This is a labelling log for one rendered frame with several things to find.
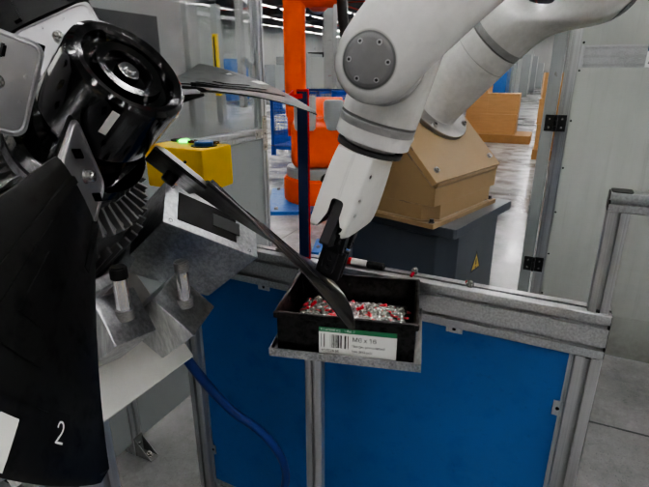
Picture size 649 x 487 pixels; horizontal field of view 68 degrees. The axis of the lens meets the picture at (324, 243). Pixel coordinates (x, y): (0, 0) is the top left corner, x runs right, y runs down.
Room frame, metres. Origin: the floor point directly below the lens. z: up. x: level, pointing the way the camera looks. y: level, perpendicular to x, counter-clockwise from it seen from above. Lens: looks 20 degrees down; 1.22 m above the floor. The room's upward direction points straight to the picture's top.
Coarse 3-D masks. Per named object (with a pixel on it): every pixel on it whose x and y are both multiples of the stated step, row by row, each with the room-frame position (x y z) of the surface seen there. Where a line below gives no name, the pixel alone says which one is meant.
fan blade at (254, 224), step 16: (208, 192) 0.54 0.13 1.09; (224, 192) 0.51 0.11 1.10; (224, 208) 0.57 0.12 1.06; (240, 208) 0.49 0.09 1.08; (256, 224) 0.48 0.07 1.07; (272, 240) 0.48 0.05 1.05; (288, 256) 0.47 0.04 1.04; (304, 272) 0.47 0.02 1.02; (320, 288) 0.47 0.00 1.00; (336, 288) 0.56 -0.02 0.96; (336, 304) 0.47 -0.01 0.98; (352, 320) 0.47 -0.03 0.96
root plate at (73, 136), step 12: (72, 120) 0.44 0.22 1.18; (72, 132) 0.43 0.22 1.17; (72, 144) 0.43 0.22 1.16; (84, 144) 0.45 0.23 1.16; (60, 156) 0.40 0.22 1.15; (72, 156) 0.42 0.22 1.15; (84, 156) 0.45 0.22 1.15; (72, 168) 0.42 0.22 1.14; (84, 168) 0.44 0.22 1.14; (96, 168) 0.47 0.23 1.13; (84, 192) 0.44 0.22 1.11; (96, 192) 0.46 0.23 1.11; (96, 204) 0.46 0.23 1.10; (96, 216) 0.45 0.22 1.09
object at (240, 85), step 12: (192, 72) 0.80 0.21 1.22; (204, 72) 0.81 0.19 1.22; (216, 72) 0.82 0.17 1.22; (192, 84) 0.63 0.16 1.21; (204, 84) 0.64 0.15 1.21; (216, 84) 0.68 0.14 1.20; (228, 84) 0.70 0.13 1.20; (240, 84) 0.73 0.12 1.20; (252, 84) 0.77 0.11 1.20; (264, 84) 0.82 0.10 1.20; (252, 96) 0.67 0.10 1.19; (264, 96) 0.70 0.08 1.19; (276, 96) 0.75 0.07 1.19; (288, 96) 0.80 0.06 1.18; (300, 108) 0.75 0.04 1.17
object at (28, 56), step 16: (0, 32) 0.46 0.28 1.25; (16, 48) 0.47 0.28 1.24; (32, 48) 0.48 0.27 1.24; (0, 64) 0.46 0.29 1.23; (16, 64) 0.47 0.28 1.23; (32, 64) 0.48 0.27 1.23; (16, 80) 0.47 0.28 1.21; (32, 80) 0.48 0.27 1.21; (0, 96) 0.46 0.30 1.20; (16, 96) 0.47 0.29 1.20; (32, 96) 0.47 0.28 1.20; (0, 112) 0.46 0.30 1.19; (16, 112) 0.47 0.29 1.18; (0, 128) 0.46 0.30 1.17; (16, 128) 0.47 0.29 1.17
